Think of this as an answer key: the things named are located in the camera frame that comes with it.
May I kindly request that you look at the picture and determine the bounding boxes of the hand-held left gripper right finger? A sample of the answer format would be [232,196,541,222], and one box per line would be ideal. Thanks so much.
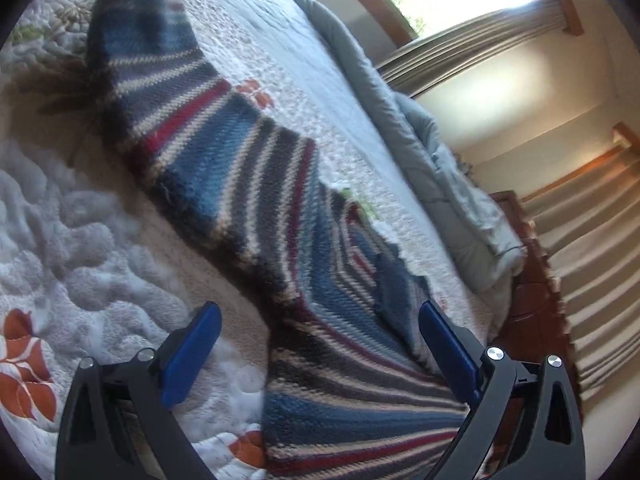
[418,300,587,480]

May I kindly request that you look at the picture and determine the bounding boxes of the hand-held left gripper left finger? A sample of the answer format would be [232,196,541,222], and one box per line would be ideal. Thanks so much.
[55,301,222,480]

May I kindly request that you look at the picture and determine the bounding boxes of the striped knit sweater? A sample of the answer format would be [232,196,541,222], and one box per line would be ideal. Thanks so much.
[86,0,482,480]

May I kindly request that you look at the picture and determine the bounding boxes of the dark wooden headboard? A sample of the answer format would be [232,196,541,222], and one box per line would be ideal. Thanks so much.
[487,190,585,411]

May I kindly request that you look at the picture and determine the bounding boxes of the floral quilted bedspread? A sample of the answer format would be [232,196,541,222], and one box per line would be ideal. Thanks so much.
[0,0,506,480]

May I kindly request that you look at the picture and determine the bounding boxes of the grey comforter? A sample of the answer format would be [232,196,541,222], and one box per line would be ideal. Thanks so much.
[287,0,528,293]

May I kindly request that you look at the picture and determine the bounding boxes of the beige pleated curtain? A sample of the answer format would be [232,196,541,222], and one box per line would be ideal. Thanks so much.
[520,142,640,413]

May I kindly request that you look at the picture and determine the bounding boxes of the beige window curtain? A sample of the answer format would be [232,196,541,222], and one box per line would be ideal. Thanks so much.
[375,0,571,100]

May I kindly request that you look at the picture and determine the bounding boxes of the wooden window frame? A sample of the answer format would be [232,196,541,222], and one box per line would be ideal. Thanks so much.
[317,0,585,47]

